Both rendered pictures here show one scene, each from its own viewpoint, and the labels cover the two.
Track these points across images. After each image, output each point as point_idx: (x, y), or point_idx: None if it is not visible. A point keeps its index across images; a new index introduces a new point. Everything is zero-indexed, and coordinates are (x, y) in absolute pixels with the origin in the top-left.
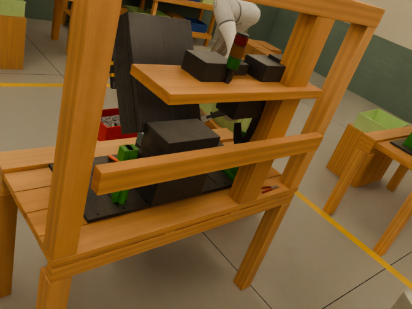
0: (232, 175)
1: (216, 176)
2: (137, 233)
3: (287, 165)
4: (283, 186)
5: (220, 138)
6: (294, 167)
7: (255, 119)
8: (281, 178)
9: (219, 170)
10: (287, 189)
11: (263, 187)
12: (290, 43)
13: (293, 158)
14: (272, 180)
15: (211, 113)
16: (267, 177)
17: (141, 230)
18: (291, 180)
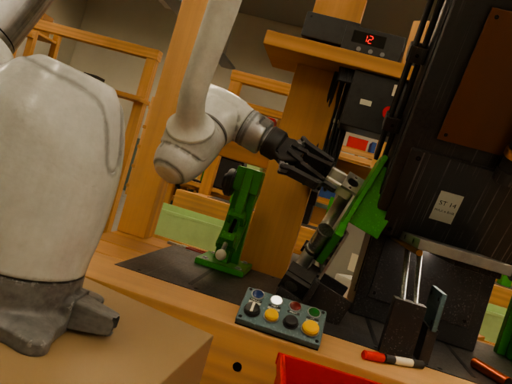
0: (245, 264)
1: (273, 282)
2: (488, 344)
3: (155, 200)
4: (152, 238)
5: (93, 259)
6: (162, 195)
7: (337, 133)
8: (147, 229)
9: (248, 277)
10: (157, 238)
11: (203, 252)
12: (365, 5)
13: (162, 181)
14: (154, 243)
15: (334, 165)
16: (154, 246)
17: (478, 340)
18: (157, 219)
